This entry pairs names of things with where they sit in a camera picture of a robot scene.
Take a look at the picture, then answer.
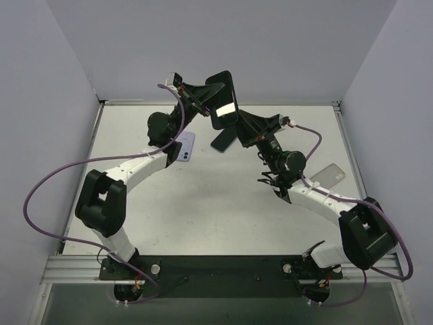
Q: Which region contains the black phone case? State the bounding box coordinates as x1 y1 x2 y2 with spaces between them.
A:
205 70 239 130

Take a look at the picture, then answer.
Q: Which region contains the dark smartphone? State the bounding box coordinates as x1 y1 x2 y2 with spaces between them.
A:
210 127 237 153

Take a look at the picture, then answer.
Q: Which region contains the lilac phone case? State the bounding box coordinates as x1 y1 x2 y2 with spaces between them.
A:
177 131 196 162

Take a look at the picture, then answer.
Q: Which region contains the beige phone case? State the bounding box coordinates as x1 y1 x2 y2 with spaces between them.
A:
309 163 346 189

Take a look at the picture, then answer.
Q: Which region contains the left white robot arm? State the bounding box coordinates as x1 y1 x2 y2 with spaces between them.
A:
75 82 224 279

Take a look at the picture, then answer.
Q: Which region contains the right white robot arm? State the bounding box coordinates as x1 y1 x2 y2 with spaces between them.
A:
235 110 398 270

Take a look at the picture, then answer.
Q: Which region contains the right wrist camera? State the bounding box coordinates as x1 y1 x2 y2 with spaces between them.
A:
278 114 298 129

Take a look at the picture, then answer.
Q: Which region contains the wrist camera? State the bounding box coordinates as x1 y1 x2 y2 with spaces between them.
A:
278 114 298 129
165 72 183 90

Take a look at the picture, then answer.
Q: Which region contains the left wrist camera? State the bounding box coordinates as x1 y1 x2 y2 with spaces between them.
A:
165 72 183 90

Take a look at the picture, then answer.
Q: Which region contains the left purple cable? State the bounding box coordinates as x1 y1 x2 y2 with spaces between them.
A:
22 83 185 304

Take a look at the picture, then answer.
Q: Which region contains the purple cable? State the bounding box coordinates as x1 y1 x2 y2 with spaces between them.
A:
22 83 185 304
292 124 414 308

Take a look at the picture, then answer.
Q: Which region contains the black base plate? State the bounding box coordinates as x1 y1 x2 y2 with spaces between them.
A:
99 255 342 302

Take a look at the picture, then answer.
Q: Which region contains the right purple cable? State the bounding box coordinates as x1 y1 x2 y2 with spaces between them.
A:
292 124 414 308

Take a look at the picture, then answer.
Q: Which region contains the aluminium front rail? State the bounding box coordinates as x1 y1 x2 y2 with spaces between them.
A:
40 254 403 284

